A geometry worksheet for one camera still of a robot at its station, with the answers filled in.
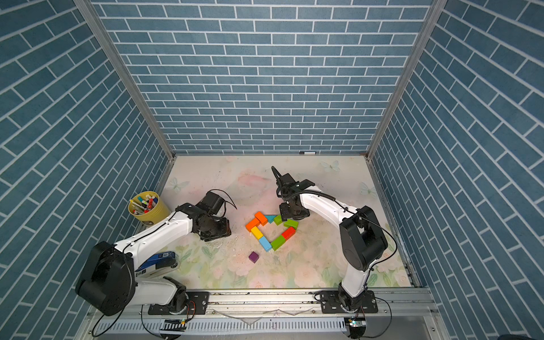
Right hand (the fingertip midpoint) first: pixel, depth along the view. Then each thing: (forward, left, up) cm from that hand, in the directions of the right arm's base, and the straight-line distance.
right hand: (292, 216), depth 89 cm
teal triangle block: (+1, +10, -4) cm, 11 cm away
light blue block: (-11, +10, -5) cm, 16 cm away
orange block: (+1, +14, -5) cm, 15 cm away
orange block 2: (-2, +17, -6) cm, 18 cm away
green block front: (-9, +5, -6) cm, 12 cm away
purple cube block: (-17, +14, -5) cm, 22 cm away
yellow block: (-6, +14, -5) cm, 16 cm away
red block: (-6, +1, -5) cm, 7 cm away
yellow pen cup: (-3, +61, +3) cm, 61 cm away
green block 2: (0, +6, -4) cm, 8 cm away
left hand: (-10, +24, -1) cm, 26 cm away
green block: (-1, 0, -4) cm, 4 cm away
